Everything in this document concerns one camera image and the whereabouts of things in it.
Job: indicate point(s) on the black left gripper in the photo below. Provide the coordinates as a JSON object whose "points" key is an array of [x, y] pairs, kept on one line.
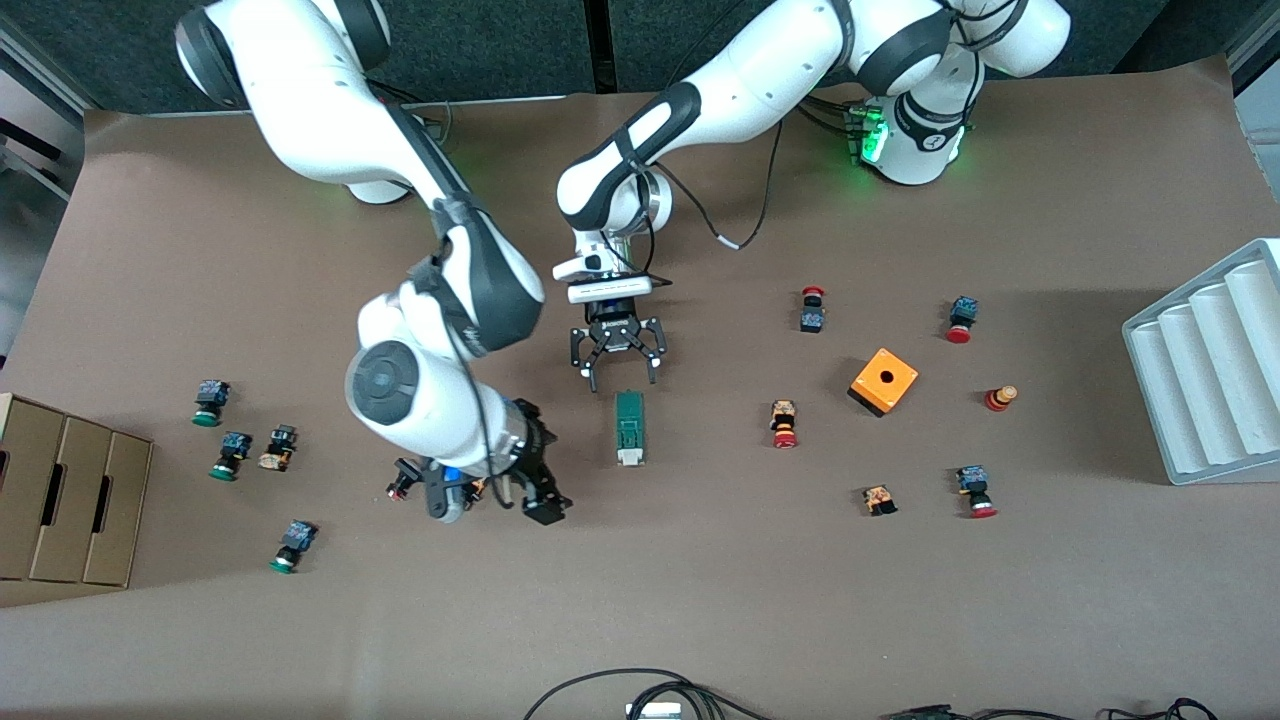
{"points": [[613, 325]]}

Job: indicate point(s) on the orange button enclosure box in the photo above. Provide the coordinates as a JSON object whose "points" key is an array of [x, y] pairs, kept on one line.
{"points": [[870, 390]]}

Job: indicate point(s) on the black pushbutton orange contact block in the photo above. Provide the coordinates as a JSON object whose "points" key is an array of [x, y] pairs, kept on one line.
{"points": [[479, 488]]}

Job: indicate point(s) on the red pushbutton black contact block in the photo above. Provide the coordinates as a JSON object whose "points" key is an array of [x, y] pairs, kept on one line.
{"points": [[812, 320]]}

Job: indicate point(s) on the white plug connector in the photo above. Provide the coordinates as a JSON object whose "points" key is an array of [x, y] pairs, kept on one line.
{"points": [[652, 711]]}

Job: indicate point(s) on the green pushbutton blue contact block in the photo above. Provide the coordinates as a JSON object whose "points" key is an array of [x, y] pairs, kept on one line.
{"points": [[235, 443], [212, 392], [298, 535]]}

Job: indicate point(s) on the red mushroom button orange block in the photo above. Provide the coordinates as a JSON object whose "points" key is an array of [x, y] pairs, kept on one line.
{"points": [[783, 415]]}

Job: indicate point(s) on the brown cardboard box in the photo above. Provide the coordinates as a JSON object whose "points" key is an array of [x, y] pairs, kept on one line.
{"points": [[30, 470]]}

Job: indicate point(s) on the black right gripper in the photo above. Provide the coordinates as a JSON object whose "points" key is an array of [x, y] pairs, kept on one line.
{"points": [[533, 443]]}

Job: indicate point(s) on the small orange black contact block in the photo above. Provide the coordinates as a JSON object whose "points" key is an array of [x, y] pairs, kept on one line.
{"points": [[879, 498]]}

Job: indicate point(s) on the red yellow indicator cap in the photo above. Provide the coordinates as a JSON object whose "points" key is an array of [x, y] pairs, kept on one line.
{"points": [[997, 400]]}

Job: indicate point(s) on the black selector orange contact block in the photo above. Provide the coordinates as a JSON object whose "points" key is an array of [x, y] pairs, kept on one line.
{"points": [[280, 440]]}

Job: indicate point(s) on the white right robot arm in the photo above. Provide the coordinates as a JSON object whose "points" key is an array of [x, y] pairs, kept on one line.
{"points": [[300, 100]]}

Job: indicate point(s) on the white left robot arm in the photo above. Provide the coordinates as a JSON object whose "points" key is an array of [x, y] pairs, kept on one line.
{"points": [[760, 70]]}

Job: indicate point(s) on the brown table cover sheet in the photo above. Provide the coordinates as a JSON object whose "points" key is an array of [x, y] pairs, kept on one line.
{"points": [[900, 600]]}

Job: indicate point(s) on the black square button red base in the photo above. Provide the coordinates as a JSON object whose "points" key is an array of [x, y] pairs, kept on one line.
{"points": [[403, 478]]}

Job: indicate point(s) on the white ridged foam tray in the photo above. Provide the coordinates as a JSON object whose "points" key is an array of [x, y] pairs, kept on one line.
{"points": [[1200, 380]]}

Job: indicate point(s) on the red pushbutton blue contact block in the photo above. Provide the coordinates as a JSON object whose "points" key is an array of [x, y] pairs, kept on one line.
{"points": [[972, 480], [964, 308]]}

